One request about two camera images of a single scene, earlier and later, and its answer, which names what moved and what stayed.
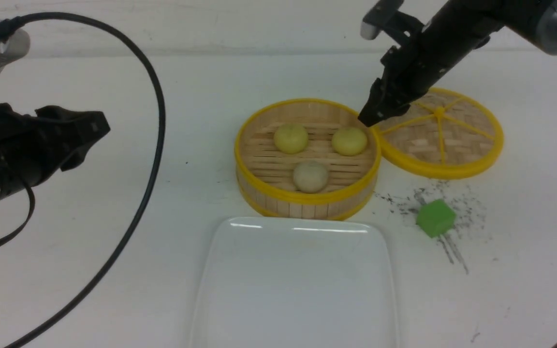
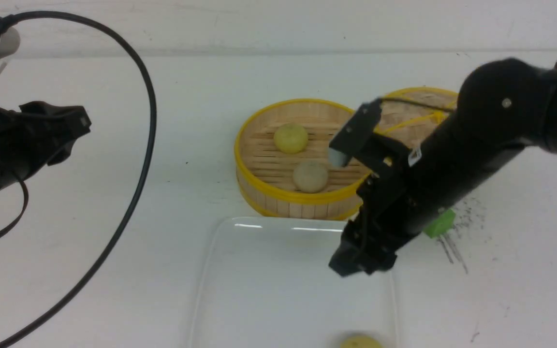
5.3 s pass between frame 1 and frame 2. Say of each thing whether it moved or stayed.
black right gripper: moved
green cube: stayed
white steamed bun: stayed
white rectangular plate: stayed
